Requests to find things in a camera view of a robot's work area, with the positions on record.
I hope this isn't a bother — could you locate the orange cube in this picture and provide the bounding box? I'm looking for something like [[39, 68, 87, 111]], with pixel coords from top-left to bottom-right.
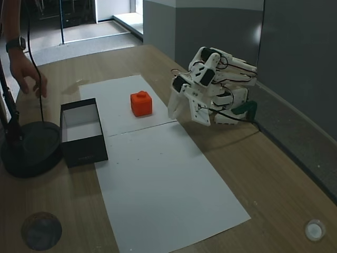
[[130, 91, 154, 118]]

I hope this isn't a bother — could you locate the dark brown open box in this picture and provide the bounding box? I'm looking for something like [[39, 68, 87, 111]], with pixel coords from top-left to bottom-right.
[[60, 98, 109, 169]]

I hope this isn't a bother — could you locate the person's hand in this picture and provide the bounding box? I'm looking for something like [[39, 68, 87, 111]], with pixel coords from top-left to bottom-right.
[[9, 50, 49, 99]]

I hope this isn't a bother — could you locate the green table clamp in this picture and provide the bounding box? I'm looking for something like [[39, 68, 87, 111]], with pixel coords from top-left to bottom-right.
[[231, 101, 258, 122]]

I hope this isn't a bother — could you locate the white paper sheet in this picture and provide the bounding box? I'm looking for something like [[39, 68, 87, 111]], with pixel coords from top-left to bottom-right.
[[78, 75, 179, 138], [95, 122, 251, 253]]

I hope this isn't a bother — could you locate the black round-base stand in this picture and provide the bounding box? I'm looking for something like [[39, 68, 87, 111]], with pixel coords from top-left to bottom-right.
[[0, 60, 64, 178]]

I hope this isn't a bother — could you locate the small white round cap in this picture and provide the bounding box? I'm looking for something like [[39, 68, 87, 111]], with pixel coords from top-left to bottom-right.
[[304, 219, 326, 241]]

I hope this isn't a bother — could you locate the black wristwatch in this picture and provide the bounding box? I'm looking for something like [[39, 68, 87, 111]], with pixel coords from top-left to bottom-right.
[[5, 36, 27, 53]]

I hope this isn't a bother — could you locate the dark round coaster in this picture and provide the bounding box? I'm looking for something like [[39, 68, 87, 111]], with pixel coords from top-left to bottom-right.
[[21, 212, 63, 251]]

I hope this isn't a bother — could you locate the black door frame post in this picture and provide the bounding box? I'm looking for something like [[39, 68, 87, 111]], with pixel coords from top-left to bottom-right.
[[60, 0, 66, 46]]

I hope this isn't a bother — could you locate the black stand cable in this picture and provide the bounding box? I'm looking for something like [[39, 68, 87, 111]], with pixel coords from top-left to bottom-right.
[[25, 0, 45, 124]]

